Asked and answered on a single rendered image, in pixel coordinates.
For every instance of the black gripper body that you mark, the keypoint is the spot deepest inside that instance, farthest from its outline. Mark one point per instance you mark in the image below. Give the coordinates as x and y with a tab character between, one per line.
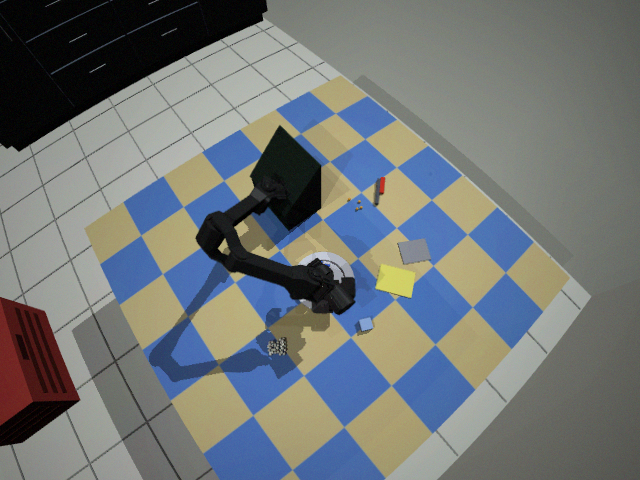
347	282

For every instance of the yellow flat rectangular pad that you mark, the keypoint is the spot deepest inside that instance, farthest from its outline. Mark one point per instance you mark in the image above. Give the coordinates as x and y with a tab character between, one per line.
395	280

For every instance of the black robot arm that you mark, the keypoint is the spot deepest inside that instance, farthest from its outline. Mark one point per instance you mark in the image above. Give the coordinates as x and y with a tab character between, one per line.
299	281

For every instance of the white round bead board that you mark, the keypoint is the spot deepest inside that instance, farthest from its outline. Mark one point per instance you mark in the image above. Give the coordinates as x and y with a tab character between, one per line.
338	265

